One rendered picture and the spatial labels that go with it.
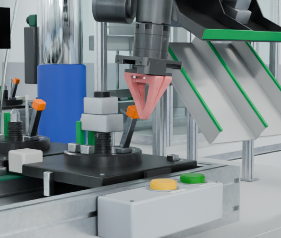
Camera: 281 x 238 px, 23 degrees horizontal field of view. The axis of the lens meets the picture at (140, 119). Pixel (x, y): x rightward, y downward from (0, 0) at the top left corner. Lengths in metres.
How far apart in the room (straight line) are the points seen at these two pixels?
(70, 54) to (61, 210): 1.26
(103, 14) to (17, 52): 5.20
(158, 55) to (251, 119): 0.38
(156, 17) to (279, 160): 1.62
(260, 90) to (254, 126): 0.19
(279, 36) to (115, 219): 0.70
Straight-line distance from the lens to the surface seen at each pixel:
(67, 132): 2.16
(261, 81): 1.60
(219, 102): 1.44
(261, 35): 1.48
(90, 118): 1.22
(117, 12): 1.12
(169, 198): 0.99
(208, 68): 1.51
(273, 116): 1.54
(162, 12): 1.10
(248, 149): 1.66
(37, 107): 1.35
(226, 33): 1.36
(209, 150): 2.27
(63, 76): 2.14
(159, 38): 1.09
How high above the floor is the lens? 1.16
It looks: 5 degrees down
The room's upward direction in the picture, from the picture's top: straight up
